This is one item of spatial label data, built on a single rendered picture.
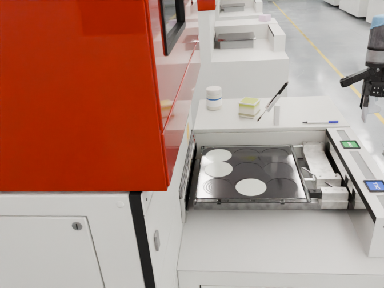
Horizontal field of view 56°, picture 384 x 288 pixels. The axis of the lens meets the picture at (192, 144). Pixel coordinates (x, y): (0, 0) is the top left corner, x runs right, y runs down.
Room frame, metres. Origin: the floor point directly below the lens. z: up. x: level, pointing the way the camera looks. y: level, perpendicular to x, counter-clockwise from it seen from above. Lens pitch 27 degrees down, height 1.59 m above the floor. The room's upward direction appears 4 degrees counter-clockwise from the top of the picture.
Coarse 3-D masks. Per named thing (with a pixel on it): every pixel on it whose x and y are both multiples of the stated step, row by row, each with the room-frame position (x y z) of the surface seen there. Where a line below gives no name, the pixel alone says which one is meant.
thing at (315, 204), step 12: (204, 204) 0.99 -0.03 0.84; (216, 204) 0.98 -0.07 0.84; (228, 204) 0.98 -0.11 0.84; (240, 204) 0.97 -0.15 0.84; (252, 204) 0.97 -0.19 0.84; (264, 204) 0.96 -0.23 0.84; (276, 204) 0.96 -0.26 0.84; (288, 204) 0.95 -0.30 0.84; (300, 204) 0.95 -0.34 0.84; (312, 204) 0.94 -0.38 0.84
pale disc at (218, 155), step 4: (208, 152) 1.25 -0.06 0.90; (212, 152) 1.25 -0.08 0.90; (216, 152) 1.25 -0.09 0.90; (220, 152) 1.24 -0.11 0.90; (224, 152) 1.24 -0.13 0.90; (228, 152) 1.24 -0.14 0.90; (208, 156) 1.22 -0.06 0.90; (212, 156) 1.22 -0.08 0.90; (216, 156) 1.21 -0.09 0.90; (220, 156) 1.21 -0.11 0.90; (224, 156) 1.21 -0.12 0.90; (228, 156) 1.21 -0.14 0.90; (212, 160) 1.19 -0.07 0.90; (216, 160) 1.18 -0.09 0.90; (220, 160) 1.18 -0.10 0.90; (224, 160) 1.18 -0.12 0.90
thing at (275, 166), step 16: (208, 160) 1.19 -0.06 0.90; (240, 160) 1.17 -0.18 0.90; (256, 160) 1.16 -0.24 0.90; (272, 160) 1.15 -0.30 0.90; (288, 160) 1.14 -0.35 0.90; (208, 176) 1.07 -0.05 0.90; (224, 176) 1.07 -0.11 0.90; (240, 176) 1.06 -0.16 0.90; (256, 176) 1.05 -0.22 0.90; (272, 176) 1.04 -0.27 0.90; (288, 176) 1.04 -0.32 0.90; (208, 192) 0.98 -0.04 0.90; (224, 192) 0.97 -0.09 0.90; (272, 192) 0.95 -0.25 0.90; (288, 192) 0.94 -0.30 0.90
